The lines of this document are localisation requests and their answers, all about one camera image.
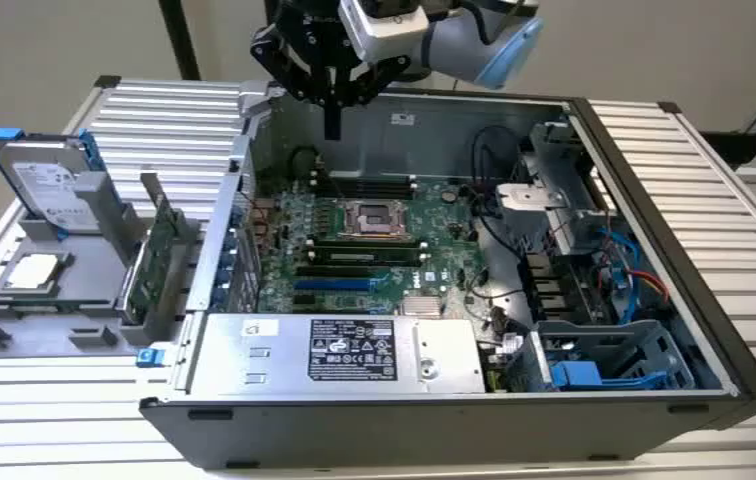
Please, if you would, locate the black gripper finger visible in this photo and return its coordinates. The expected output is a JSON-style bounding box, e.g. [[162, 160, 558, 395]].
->
[[332, 53, 414, 142], [248, 27, 335, 142]]

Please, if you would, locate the green graphics card black shroud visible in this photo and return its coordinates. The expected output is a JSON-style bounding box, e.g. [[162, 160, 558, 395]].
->
[[114, 172, 191, 326]]

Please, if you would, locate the black stand pole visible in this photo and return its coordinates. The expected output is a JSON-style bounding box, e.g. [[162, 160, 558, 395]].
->
[[156, 0, 203, 81]]

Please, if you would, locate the metal CPU socket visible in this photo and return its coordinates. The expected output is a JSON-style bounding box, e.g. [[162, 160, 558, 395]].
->
[[340, 197, 418, 240]]

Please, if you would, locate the metal drive cage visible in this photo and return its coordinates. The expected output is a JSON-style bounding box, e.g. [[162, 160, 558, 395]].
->
[[494, 119, 619, 256]]

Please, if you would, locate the green motherboard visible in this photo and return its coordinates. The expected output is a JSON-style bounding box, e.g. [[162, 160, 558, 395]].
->
[[254, 177, 486, 321]]

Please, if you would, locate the black expansion slot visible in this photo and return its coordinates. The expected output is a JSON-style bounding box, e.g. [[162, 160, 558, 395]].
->
[[295, 265, 390, 279]]

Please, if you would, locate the blue expansion slot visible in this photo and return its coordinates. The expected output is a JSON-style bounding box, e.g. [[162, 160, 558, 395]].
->
[[294, 278, 386, 294]]

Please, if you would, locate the hard disk in blue carrier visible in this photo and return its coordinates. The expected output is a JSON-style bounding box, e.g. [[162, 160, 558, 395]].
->
[[0, 122, 107, 242]]

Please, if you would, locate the small silver heat sink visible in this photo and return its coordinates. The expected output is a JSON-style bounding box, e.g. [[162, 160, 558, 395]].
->
[[402, 295, 446, 319]]

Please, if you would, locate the grey plastic parts rack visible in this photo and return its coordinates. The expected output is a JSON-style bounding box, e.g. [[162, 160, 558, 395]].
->
[[0, 169, 204, 361]]

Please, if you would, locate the silver CPU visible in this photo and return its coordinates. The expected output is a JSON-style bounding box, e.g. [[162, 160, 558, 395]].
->
[[3, 253, 63, 292]]

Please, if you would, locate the silver power supply unit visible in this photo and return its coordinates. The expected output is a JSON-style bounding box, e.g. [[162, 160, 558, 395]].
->
[[184, 313, 490, 396]]

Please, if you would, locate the grey plastic disk bay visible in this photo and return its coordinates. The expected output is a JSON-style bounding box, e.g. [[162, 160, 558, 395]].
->
[[503, 319, 697, 394]]

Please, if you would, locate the blue empty disk carrier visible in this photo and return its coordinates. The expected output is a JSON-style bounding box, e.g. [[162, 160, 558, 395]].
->
[[549, 362, 679, 394]]

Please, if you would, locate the grey open PC case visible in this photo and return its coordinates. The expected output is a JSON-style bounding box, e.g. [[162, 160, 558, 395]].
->
[[138, 79, 756, 471]]

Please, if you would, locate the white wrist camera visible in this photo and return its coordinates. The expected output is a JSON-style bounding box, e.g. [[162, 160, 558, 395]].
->
[[339, 0, 431, 62]]

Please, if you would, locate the black wire loop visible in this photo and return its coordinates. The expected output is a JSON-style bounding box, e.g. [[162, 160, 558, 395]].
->
[[469, 124, 521, 221]]

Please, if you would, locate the blue data wire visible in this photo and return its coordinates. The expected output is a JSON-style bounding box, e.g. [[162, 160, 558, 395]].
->
[[594, 224, 646, 324]]

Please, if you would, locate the red wire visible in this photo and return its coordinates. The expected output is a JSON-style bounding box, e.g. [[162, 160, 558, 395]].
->
[[623, 267, 671, 304]]

